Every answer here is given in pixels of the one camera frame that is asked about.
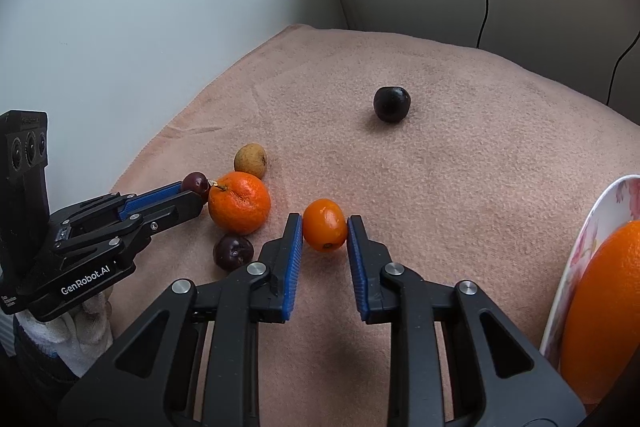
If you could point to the oval kumquat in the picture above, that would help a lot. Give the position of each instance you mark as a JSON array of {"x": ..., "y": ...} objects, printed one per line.
[{"x": 325, "y": 225}]

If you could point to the white board panel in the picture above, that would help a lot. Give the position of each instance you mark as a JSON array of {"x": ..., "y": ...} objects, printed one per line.
[{"x": 150, "y": 32}]

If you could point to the person's left hand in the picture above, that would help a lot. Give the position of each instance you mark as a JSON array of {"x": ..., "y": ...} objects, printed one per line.
[{"x": 85, "y": 332}]

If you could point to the small mandarin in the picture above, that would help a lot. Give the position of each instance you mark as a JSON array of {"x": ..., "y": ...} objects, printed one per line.
[{"x": 240, "y": 204}]

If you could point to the dark cherry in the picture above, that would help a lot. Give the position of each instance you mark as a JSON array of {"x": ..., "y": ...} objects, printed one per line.
[
  {"x": 391, "y": 104},
  {"x": 233, "y": 251},
  {"x": 196, "y": 183}
]

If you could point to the brown longan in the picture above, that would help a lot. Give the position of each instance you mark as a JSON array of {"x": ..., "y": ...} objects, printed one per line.
[{"x": 251, "y": 159}]

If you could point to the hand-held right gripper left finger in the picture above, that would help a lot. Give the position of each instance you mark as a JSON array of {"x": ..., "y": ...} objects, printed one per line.
[{"x": 292, "y": 267}]

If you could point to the floral white plate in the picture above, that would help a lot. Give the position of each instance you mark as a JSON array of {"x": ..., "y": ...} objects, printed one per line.
[{"x": 590, "y": 227}]

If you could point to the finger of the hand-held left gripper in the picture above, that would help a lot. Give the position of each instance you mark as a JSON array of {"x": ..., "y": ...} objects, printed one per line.
[
  {"x": 150, "y": 197},
  {"x": 170, "y": 210}
]

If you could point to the large orange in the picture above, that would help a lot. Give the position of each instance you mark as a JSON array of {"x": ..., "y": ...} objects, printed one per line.
[{"x": 605, "y": 317}]

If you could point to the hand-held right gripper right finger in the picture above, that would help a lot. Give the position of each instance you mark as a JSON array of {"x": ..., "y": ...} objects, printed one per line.
[{"x": 357, "y": 272}]

